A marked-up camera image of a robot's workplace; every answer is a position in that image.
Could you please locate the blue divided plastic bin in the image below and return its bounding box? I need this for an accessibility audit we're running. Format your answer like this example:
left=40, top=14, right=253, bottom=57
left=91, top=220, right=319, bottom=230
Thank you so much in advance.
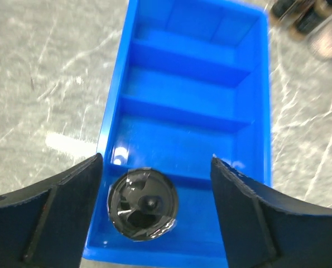
left=83, top=1, right=271, bottom=267

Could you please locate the shaker jar white powder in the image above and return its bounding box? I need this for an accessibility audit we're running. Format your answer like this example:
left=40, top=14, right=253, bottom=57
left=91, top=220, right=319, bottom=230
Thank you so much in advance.
left=107, top=167, right=179, bottom=242

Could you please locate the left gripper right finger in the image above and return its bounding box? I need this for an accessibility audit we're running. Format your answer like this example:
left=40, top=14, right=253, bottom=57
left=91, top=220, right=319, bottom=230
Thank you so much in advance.
left=210, top=157, right=332, bottom=267

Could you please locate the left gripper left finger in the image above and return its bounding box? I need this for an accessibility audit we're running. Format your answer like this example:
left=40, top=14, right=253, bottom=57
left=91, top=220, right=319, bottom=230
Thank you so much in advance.
left=0, top=154, right=103, bottom=267

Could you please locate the small spice jar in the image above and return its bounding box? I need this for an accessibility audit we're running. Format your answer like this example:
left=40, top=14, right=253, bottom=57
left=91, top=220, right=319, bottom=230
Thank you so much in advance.
left=270, top=0, right=299, bottom=22
left=289, top=4, right=328, bottom=41

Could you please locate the small spice jar right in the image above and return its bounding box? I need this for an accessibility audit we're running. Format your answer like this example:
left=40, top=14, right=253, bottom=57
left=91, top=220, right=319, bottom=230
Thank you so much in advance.
left=289, top=4, right=328, bottom=41

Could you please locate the small spice jar left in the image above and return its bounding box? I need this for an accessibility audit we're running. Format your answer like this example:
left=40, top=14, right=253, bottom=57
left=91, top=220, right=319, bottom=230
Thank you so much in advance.
left=270, top=0, right=299, bottom=22

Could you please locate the knob lid jar white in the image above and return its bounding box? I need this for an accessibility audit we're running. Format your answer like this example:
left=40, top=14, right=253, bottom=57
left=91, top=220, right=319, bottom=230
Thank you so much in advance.
left=307, top=18, right=332, bottom=60

